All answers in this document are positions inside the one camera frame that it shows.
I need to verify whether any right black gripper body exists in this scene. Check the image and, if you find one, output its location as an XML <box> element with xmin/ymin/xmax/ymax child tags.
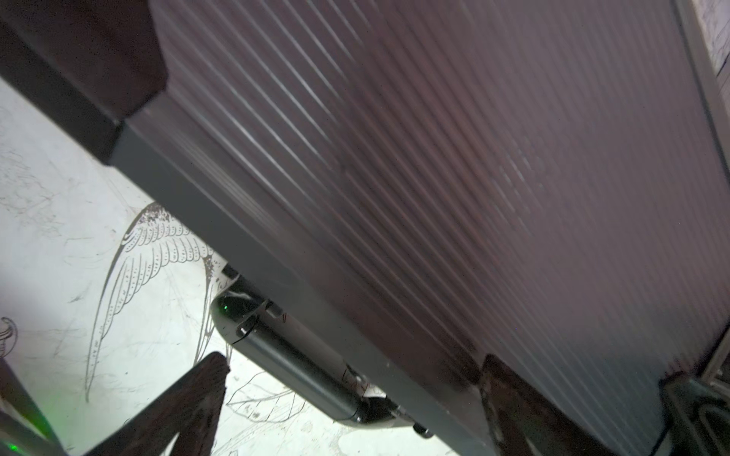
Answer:
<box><xmin>658</xmin><ymin>332</ymin><xmax>729</xmax><ymax>455</ymax></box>

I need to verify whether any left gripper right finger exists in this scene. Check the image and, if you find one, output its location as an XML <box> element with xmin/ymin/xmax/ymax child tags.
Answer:
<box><xmin>480</xmin><ymin>355</ymin><xmax>613</xmax><ymax>455</ymax></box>

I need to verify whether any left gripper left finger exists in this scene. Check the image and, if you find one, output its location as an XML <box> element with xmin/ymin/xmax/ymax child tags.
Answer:
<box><xmin>89</xmin><ymin>353</ymin><xmax>229</xmax><ymax>455</ymax></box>

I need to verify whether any large black poker case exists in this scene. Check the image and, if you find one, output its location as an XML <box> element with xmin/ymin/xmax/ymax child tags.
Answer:
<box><xmin>1</xmin><ymin>1</ymin><xmax>729</xmax><ymax>455</ymax></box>

